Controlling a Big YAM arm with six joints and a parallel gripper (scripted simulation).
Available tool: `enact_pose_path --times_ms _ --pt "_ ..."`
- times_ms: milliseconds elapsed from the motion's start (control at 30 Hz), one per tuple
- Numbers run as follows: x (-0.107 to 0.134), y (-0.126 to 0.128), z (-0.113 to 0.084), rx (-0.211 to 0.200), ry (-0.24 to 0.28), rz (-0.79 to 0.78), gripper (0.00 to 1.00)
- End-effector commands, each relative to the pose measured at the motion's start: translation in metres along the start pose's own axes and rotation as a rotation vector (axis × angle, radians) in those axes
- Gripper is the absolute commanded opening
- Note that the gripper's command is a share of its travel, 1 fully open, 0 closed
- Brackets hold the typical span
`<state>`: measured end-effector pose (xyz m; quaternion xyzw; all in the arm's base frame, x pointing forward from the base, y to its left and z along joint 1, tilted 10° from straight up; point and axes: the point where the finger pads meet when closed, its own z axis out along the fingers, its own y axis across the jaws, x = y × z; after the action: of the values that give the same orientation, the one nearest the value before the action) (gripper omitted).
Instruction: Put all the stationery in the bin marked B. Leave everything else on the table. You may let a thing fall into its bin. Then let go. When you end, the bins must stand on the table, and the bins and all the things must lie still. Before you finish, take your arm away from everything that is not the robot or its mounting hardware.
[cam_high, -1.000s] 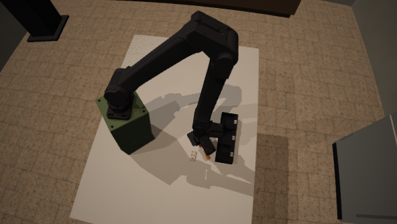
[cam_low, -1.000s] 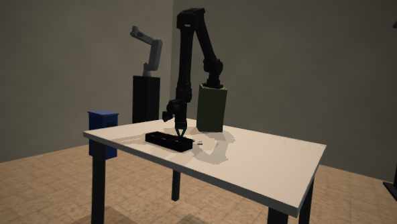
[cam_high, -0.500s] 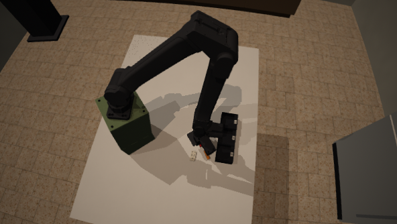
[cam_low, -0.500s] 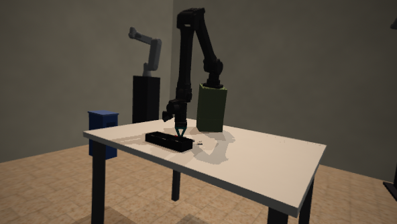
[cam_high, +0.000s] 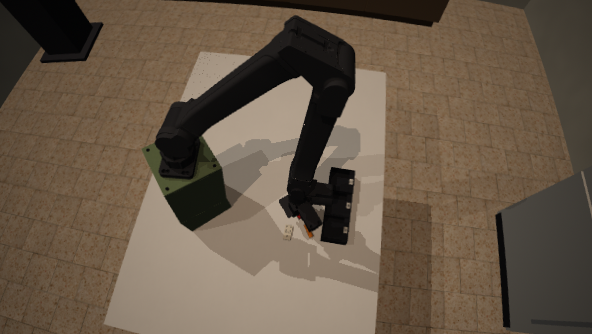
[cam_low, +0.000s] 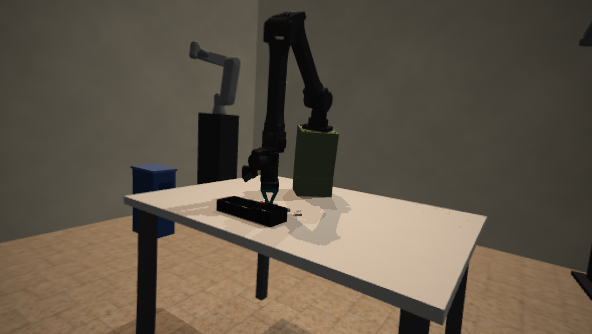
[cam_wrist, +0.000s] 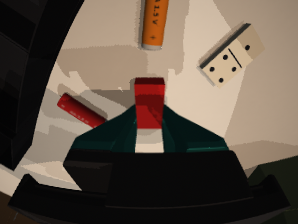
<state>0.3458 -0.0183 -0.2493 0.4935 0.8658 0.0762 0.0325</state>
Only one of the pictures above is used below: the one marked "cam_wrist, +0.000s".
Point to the orange aa battery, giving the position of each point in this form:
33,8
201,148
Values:
155,14

